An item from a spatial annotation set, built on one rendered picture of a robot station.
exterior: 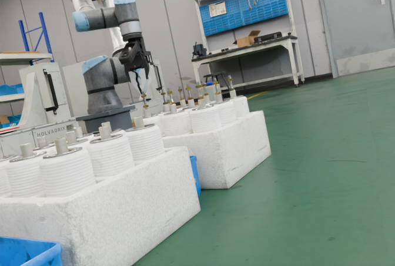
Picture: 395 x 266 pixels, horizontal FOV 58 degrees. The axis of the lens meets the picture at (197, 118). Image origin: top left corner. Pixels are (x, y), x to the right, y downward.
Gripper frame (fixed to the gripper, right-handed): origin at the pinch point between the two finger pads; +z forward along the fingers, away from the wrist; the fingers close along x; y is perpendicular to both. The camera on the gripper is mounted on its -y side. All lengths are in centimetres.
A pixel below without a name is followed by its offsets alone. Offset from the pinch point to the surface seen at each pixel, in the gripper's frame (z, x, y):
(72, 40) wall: -146, 419, 553
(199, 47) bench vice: -54, 104, 432
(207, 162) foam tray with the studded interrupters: 26.2, -23.4, -13.0
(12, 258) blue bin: 27, 0, -67
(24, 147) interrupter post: 7, 1, -57
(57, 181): 14, -11, -63
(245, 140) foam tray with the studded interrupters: 23.8, -33.0, 3.4
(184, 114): 10.8, -15.9, -4.3
